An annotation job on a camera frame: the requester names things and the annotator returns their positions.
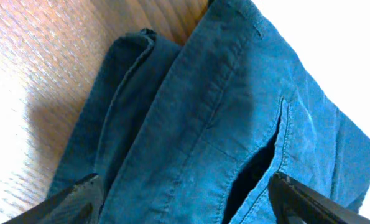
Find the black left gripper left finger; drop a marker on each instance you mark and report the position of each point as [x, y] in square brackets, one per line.
[80, 203]

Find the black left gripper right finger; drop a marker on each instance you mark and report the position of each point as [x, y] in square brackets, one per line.
[295, 203]

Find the navy blue shorts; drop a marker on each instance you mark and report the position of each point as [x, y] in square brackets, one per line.
[192, 133]

